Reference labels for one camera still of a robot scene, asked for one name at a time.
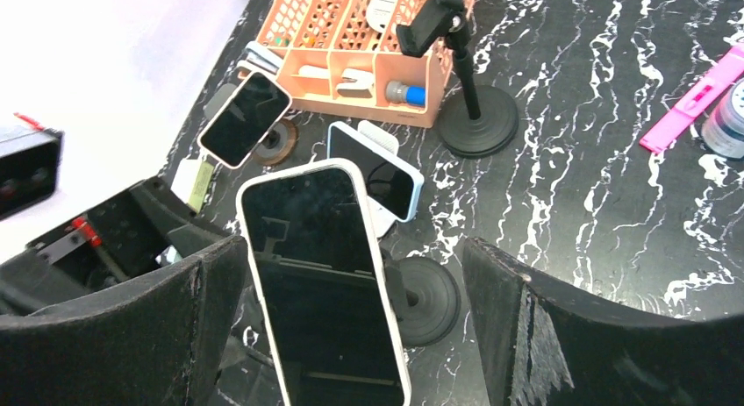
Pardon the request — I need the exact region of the pink-cased tall smartphone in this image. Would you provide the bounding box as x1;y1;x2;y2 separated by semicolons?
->
235;158;411;405

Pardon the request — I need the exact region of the small white blue bottle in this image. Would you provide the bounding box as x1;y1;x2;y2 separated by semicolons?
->
700;79;743;160

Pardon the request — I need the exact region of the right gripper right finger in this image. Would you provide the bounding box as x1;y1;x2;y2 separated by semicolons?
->
461;238;743;405

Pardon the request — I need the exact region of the pink highlighter marker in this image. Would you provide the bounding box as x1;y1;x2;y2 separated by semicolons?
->
639;42;743;153

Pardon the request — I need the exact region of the grey bottle blue cap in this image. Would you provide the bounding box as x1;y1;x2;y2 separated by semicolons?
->
384;81;426;107

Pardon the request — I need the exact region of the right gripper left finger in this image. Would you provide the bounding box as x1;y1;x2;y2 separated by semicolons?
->
1;236;247;405

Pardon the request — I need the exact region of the blue-edged smartphone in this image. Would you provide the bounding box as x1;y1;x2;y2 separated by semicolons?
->
327;121;425;222

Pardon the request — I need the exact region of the black round-base phone stand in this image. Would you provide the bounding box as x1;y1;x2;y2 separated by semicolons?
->
396;0;519;159

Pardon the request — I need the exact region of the white oval label tag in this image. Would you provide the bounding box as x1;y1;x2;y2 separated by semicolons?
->
366;0;398;33

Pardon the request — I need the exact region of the pink-cased left smartphone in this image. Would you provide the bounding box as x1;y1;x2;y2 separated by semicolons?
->
197;71;292;169

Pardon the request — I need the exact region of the black tall phone stand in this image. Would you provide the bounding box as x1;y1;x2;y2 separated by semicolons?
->
383;256;461;347

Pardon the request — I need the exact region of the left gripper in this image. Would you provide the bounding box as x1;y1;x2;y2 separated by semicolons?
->
1;176;228;316

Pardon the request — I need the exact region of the orange plastic file organizer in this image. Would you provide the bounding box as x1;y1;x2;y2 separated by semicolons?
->
256;0;453;128

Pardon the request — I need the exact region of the white folding phone stand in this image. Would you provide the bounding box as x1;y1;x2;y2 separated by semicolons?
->
355;119;402;239

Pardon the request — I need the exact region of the white stapler in organizer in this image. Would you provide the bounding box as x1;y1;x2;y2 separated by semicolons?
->
335;68;375;98

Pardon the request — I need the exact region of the small yellow white box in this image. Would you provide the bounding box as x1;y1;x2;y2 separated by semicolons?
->
170;159;215;213

